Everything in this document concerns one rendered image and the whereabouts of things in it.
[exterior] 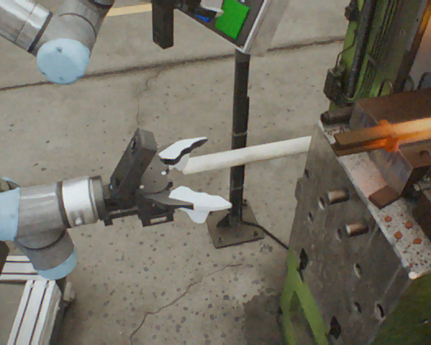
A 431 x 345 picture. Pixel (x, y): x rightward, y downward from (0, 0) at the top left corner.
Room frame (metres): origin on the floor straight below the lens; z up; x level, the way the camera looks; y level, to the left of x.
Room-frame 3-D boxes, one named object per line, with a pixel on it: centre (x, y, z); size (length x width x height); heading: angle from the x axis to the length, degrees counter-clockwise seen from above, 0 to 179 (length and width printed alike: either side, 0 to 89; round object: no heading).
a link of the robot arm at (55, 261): (0.44, 0.29, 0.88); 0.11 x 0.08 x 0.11; 47
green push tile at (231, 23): (0.96, -0.05, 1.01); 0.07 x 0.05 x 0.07; 39
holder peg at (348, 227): (0.47, -0.25, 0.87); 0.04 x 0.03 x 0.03; 104
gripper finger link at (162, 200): (0.44, 0.06, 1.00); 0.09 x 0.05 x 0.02; 68
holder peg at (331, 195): (0.55, -0.23, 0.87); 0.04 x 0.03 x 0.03; 104
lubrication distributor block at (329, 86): (0.99, -0.33, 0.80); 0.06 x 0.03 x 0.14; 14
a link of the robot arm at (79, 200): (0.44, 0.20, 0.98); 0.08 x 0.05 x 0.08; 14
